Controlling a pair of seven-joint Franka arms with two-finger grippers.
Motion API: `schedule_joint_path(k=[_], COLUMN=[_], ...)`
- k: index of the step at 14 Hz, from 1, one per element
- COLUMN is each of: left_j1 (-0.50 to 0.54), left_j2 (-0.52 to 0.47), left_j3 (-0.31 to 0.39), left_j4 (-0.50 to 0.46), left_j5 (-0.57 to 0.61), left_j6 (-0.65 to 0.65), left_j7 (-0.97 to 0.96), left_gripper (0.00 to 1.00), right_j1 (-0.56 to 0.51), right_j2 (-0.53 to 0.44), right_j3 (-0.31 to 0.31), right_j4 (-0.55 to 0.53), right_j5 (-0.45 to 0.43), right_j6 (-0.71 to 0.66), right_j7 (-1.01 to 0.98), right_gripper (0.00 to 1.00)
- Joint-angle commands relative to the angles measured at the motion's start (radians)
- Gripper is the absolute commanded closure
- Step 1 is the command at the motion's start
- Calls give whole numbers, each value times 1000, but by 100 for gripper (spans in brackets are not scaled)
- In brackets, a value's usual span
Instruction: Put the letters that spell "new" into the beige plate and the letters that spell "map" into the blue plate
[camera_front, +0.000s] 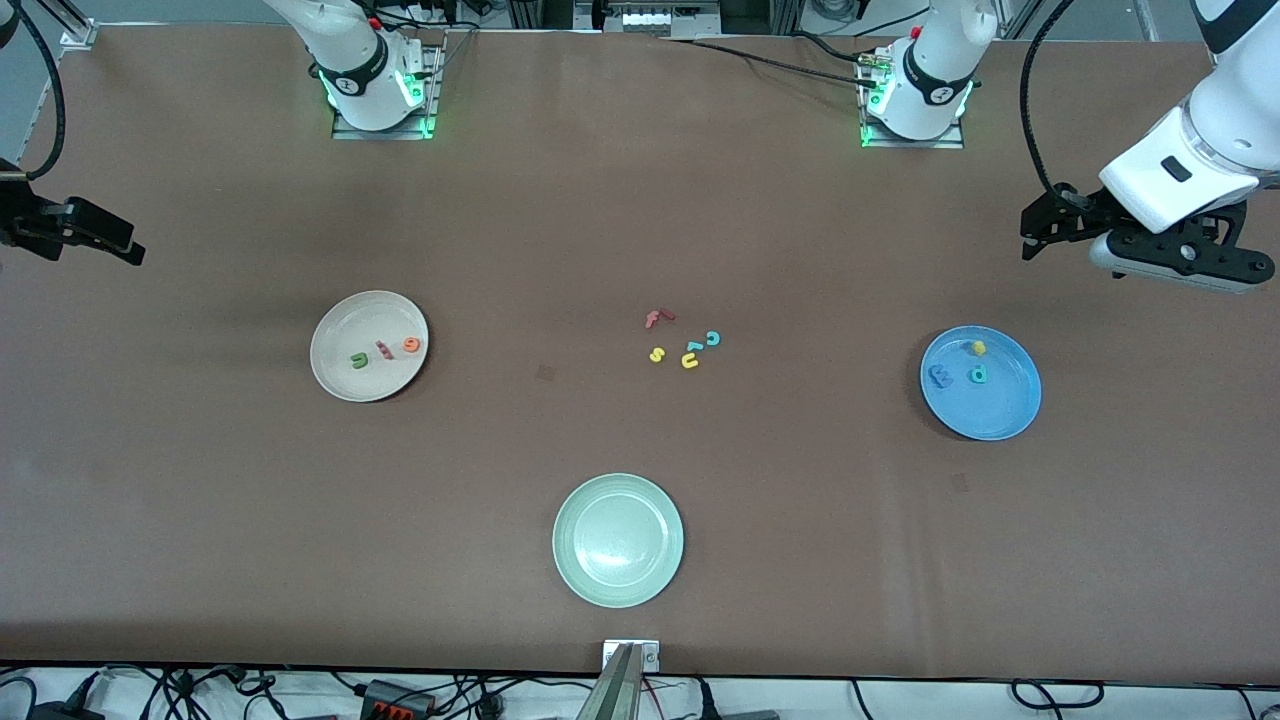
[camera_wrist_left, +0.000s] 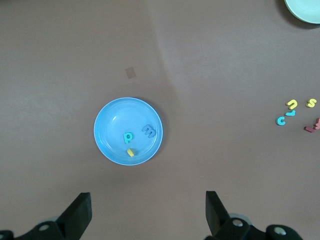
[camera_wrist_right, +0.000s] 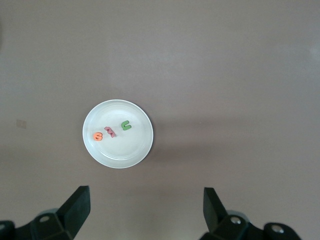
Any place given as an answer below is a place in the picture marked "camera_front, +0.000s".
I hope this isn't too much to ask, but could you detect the blue plate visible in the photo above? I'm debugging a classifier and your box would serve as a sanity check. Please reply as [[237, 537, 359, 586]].
[[919, 325, 1044, 442]]

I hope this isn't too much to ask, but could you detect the beige brown plate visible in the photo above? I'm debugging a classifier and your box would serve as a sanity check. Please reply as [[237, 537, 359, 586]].
[[309, 290, 431, 404]]

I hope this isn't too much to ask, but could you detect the metal rack with connectors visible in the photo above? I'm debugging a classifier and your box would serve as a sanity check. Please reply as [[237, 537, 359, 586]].
[[575, 0, 723, 39]]

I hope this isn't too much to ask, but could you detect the pale green plate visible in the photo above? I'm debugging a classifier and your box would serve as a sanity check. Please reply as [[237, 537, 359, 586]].
[[552, 473, 686, 609]]

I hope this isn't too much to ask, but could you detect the black red power strip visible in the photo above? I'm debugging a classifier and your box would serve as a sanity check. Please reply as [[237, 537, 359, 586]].
[[360, 680, 436, 717]]

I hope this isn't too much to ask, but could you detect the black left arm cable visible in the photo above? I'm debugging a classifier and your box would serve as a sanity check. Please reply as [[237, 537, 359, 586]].
[[1020, 0, 1076, 196]]

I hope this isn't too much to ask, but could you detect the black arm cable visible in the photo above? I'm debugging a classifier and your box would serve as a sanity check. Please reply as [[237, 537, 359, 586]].
[[0, 0, 67, 183], [1020, 0, 1076, 196]]

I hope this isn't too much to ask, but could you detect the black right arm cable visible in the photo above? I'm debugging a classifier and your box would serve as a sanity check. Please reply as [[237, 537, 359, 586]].
[[0, 0, 67, 183]]

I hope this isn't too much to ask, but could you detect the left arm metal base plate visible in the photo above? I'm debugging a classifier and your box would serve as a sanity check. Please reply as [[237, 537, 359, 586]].
[[860, 60, 967, 151]]

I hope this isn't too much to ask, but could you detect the aluminium frame profile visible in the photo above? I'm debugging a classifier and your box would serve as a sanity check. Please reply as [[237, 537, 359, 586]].
[[40, 0, 99, 49]]

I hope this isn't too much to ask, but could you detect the short black table cable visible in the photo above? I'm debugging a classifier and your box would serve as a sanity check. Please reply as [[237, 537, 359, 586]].
[[790, 32, 873, 63]]

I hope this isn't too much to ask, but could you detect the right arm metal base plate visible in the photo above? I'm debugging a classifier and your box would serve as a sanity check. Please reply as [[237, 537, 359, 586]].
[[331, 40, 439, 142]]

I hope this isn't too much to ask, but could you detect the long black table cable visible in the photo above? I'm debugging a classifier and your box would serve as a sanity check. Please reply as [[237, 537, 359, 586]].
[[660, 36, 881, 89]]

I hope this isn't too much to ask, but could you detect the black looped floor cable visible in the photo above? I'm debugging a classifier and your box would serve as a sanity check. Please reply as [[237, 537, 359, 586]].
[[1010, 680, 1106, 711]]

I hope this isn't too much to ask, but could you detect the small metal bracket plate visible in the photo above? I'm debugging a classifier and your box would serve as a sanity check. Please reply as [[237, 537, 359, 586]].
[[602, 640, 661, 673]]

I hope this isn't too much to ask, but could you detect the grey metal post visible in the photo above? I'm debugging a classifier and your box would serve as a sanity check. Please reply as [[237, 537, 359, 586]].
[[575, 645, 646, 720]]

